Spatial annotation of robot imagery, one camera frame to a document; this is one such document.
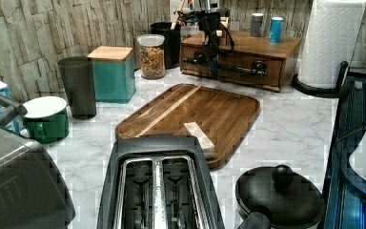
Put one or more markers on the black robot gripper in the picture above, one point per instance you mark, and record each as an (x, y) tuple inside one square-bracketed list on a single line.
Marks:
[(209, 23)]

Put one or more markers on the wooden drawer with black handle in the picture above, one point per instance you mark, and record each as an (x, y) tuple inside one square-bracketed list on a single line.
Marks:
[(240, 68)]

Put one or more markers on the wooden drawer cabinet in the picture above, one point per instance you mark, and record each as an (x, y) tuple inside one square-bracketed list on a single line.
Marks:
[(286, 50)]

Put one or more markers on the black utensil bucket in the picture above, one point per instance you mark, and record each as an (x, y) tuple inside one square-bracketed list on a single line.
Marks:
[(171, 43)]

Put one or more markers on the wooden spoon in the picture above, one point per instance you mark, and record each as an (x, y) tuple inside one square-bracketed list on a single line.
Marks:
[(176, 14)]

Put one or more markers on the wooden cutting board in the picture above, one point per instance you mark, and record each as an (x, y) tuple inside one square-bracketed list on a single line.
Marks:
[(224, 117)]

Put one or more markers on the grey shaker can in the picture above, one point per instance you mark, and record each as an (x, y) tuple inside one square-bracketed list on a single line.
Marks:
[(256, 24)]

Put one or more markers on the clear jar with white lid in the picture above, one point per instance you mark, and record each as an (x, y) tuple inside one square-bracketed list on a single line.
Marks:
[(152, 55)]

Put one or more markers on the blue shaker can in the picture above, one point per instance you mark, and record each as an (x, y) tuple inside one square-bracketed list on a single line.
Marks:
[(275, 29)]

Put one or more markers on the teal canister with wooden lid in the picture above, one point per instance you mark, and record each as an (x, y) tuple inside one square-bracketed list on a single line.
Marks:
[(113, 74)]

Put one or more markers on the paper towel roll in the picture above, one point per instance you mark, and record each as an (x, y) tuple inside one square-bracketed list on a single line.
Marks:
[(330, 39)]

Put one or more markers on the black and silver toaster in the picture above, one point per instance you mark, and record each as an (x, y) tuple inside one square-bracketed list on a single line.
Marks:
[(158, 182)]

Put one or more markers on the black paper towel holder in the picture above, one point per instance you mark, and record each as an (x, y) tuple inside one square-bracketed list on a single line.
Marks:
[(340, 90)]

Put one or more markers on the dark grey tumbler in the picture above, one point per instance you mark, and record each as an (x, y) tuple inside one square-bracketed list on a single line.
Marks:
[(76, 73)]

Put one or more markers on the black french press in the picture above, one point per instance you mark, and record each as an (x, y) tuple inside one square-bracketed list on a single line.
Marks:
[(277, 198)]

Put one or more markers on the green enamel mug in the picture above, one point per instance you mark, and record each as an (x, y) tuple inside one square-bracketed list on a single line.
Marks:
[(46, 120)]

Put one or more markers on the silver toaster oven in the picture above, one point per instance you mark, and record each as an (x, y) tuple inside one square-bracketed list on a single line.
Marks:
[(33, 194)]

